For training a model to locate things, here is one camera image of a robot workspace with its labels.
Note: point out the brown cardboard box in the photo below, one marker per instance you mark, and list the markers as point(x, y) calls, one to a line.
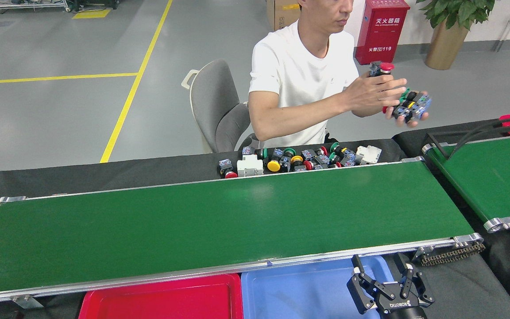
point(279, 15)

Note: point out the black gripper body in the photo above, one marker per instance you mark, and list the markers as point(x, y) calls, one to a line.
point(403, 310)

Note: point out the person's left hand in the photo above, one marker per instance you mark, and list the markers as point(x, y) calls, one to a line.
point(414, 124)

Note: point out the red fire extinguisher box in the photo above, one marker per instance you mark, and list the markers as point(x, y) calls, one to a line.
point(381, 35)

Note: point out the person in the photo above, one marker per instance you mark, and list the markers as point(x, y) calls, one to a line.
point(299, 71)

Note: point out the yellow mushroom push button switch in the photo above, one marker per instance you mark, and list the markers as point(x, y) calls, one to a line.
point(274, 166)

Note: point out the white circuit breaker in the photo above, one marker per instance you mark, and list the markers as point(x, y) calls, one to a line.
point(249, 167)
point(368, 155)

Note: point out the person's left forearm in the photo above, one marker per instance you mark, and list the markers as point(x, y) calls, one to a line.
point(365, 113)

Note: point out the green feeder conveyor belt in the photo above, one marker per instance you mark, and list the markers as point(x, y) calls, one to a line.
point(494, 177)

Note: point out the metal trolley cart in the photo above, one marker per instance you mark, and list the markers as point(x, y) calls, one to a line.
point(25, 6)

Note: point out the blue plastic tray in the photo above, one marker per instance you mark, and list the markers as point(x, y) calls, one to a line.
point(299, 292)

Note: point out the person's right forearm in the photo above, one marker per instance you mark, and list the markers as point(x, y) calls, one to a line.
point(299, 117)

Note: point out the red plastic tray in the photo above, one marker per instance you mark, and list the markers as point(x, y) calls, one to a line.
point(162, 301)

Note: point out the long green conveyor belt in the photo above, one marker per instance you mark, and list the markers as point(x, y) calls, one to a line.
point(219, 221)

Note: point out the person's right hand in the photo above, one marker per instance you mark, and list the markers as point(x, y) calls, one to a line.
point(370, 95)

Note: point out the potted plant in gold pot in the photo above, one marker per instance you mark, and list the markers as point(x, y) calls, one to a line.
point(445, 44)

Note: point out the grey office chair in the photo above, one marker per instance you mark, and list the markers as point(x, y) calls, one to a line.
point(215, 102)

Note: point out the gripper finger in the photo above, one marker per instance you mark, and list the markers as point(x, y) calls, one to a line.
point(361, 288)
point(419, 288)

